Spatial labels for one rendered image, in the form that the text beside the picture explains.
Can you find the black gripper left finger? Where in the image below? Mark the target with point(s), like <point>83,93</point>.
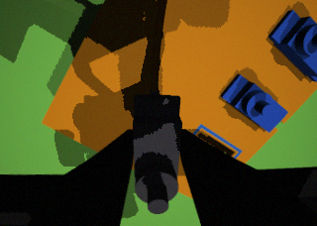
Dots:
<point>92,194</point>

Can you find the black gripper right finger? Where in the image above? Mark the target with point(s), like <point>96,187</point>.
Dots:
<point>228,192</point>

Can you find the orange rectangular deck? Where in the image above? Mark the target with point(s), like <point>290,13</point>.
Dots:
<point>239,67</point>

